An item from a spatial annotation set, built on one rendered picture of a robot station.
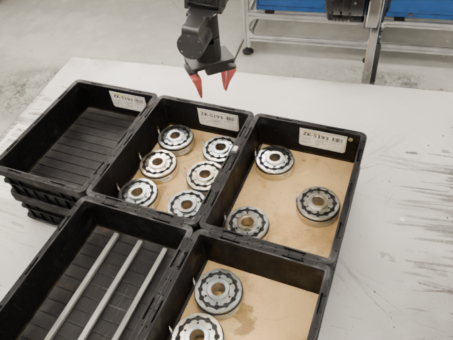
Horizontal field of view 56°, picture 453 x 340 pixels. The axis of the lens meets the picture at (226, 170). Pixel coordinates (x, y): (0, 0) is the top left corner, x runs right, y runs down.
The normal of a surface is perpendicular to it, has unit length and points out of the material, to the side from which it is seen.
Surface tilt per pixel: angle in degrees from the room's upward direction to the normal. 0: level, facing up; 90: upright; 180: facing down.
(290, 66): 0
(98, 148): 0
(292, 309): 0
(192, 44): 88
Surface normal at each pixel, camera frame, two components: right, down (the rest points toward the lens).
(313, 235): -0.08, -0.67
